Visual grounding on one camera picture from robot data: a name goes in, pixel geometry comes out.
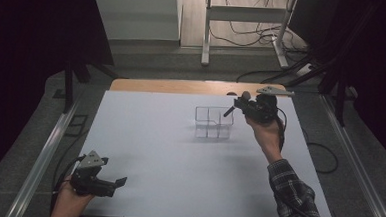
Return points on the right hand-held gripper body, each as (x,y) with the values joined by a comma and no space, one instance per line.
(261,108)

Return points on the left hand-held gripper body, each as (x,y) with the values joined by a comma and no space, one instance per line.
(88,179)

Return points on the black makeup brush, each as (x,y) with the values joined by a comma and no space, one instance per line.
(230,110)

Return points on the clear acrylic organizer box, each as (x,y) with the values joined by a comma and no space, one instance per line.
(213,123)

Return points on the person's right hand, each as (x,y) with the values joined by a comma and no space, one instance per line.
(267,139)

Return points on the person's left hand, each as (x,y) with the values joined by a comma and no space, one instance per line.
(69,205)

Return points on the white board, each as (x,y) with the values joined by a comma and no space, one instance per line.
(177,174)

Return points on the white power strip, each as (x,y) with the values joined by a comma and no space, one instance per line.
(304,70)

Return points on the wooden table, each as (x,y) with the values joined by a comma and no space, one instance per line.
(182,87)

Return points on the black metal stand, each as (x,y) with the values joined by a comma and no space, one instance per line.
(340,96)
(69,85)

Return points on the aluminium rail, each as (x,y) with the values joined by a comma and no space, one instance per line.
(361,170)
(41,160)

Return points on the white desk frame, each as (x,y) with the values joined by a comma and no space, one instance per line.
(206,32)

